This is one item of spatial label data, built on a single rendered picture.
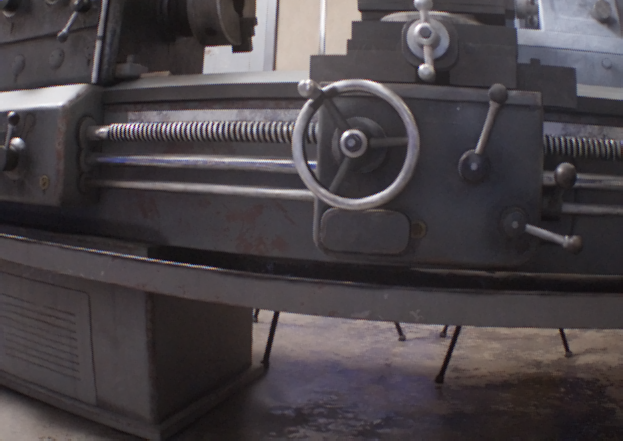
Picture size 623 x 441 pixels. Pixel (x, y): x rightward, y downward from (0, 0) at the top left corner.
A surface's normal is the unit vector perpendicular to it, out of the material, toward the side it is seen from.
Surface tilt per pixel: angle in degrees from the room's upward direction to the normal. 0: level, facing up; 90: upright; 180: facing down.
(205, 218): 90
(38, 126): 90
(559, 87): 90
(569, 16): 70
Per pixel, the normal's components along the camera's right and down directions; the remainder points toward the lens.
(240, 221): -0.32, 0.01
